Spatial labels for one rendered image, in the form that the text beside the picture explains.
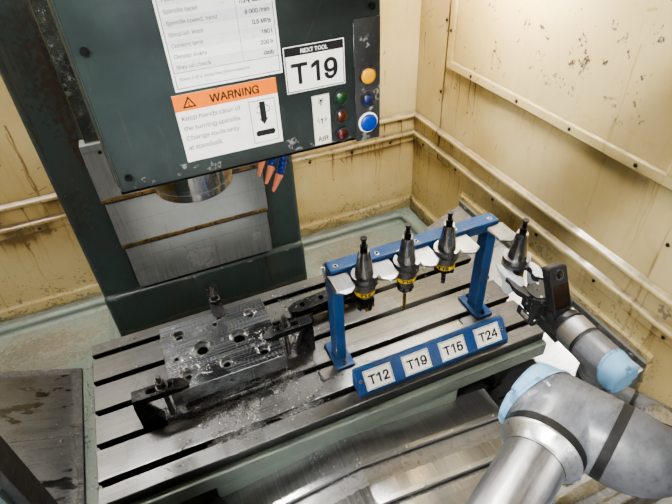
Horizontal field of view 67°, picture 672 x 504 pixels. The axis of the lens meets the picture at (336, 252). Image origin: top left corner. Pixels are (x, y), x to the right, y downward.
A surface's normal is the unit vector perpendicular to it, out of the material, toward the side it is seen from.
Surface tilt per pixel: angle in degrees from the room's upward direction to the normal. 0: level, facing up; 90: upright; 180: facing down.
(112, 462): 0
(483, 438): 8
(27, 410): 24
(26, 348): 0
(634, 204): 90
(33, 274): 90
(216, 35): 90
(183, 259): 90
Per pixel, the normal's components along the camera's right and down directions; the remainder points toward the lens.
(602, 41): -0.92, 0.28
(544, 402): -0.28, -0.85
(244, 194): 0.40, 0.56
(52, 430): 0.33, -0.82
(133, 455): -0.05, -0.77
